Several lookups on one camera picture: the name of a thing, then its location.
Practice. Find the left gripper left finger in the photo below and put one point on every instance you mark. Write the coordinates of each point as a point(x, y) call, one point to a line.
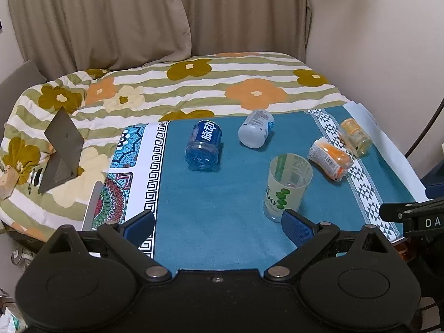
point(124, 241)

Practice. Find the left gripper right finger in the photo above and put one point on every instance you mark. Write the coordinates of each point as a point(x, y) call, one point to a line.
point(311, 241)

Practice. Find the green apple label cup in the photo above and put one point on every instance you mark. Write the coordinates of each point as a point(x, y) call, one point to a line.
point(288, 178)

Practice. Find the orange label bottle cup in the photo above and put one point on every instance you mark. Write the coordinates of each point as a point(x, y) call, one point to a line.
point(334, 162)

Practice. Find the yellow label clear cup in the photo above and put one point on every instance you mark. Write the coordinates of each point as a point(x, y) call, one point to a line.
point(355, 138)

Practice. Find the blue plastic bottle cup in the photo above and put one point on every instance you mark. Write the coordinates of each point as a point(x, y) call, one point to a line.
point(203, 148)

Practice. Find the white translucent bottle cup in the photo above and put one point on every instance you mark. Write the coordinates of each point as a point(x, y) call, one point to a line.
point(256, 128)

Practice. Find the teal patterned mat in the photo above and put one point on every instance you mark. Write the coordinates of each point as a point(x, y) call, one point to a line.
point(215, 220)

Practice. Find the grey folding stand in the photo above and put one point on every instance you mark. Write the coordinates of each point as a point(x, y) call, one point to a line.
point(67, 142)

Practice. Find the white paper sheet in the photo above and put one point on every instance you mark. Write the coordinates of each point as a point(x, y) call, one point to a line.
point(388, 150)

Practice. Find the floral striped quilt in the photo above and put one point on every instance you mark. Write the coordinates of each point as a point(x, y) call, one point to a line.
point(102, 103)

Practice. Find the floor clutter pile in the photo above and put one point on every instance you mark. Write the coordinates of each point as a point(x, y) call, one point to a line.
point(11, 317)

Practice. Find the beige curtain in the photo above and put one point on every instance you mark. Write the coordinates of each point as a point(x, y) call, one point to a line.
point(63, 36)

